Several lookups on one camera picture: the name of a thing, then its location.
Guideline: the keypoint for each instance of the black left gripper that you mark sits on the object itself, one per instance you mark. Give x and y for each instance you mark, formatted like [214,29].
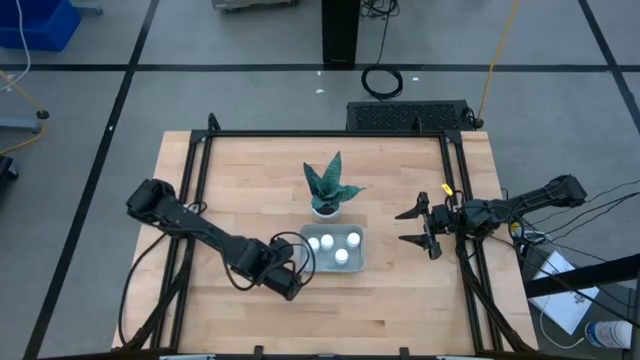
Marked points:
[287,282]

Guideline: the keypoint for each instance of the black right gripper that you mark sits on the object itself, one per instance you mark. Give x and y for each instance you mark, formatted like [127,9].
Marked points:
[431,225]

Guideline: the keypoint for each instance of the white pill bottle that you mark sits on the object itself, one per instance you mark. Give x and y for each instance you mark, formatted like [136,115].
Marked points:
[353,239]
[314,244]
[341,256]
[327,241]

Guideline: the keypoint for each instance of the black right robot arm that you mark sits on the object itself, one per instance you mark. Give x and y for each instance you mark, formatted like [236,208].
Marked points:
[530,202]

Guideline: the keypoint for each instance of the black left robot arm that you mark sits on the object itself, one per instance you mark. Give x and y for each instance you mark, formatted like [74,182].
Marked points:
[200,227]

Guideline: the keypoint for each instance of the grey plastic basket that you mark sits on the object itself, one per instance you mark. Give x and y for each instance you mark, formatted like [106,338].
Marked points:
[357,262]

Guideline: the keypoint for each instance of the yellow tag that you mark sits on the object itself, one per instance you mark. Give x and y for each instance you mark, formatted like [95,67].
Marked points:
[447,189]

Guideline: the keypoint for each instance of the white plant pot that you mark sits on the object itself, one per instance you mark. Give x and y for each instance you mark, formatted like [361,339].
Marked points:
[325,219]

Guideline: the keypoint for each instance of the green snake plant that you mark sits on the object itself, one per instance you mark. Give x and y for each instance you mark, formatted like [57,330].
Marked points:
[327,187]

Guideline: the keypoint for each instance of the black floor mat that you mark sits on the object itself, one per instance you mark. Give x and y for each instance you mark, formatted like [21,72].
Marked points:
[400,116]

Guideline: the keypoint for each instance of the white paper booklet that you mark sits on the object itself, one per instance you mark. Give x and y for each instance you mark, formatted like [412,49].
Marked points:
[565,305]

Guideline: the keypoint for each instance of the black aluminium beam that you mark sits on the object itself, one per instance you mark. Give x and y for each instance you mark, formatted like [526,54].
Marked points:
[590,275]

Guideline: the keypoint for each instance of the black column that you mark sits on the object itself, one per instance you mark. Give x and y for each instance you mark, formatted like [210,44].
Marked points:
[340,30]

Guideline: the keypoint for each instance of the clear plastic water bottle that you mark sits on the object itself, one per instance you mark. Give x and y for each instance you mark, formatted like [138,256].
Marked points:
[607,334]

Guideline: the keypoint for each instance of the blue plastic bin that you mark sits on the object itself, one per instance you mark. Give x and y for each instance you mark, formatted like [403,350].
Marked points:
[50,25]

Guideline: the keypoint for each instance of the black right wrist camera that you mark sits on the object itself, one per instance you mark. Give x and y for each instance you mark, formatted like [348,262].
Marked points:
[447,219]

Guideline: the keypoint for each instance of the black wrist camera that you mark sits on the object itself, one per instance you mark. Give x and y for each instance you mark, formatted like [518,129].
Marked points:
[447,219]
[262,260]

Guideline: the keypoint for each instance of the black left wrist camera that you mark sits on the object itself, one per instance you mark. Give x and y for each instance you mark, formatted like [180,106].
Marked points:
[262,260]

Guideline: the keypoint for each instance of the black aluminium table frame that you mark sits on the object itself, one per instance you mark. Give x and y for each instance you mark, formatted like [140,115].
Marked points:
[325,133]

